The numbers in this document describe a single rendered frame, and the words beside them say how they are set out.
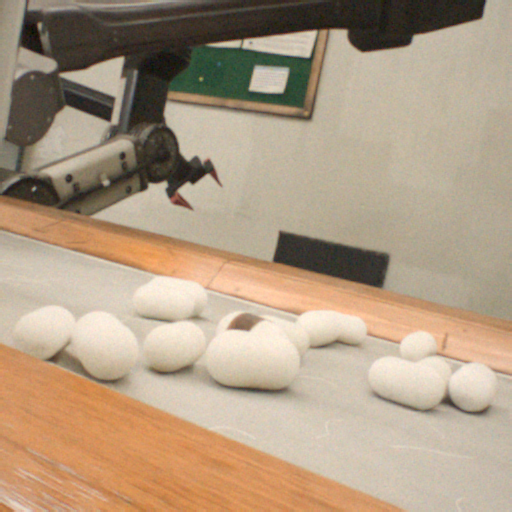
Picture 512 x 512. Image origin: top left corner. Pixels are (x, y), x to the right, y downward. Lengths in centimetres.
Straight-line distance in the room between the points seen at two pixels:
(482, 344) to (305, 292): 13
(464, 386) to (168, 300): 15
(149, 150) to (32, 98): 65
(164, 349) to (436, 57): 228
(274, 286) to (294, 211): 202
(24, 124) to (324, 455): 36
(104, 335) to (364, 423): 10
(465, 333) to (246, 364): 23
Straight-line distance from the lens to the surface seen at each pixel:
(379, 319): 44
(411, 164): 239
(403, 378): 27
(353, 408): 26
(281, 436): 21
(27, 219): 64
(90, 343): 22
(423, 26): 69
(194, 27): 59
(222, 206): 261
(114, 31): 58
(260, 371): 24
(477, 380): 29
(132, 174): 107
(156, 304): 34
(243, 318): 28
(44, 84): 50
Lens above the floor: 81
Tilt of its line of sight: 4 degrees down
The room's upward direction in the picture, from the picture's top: 12 degrees clockwise
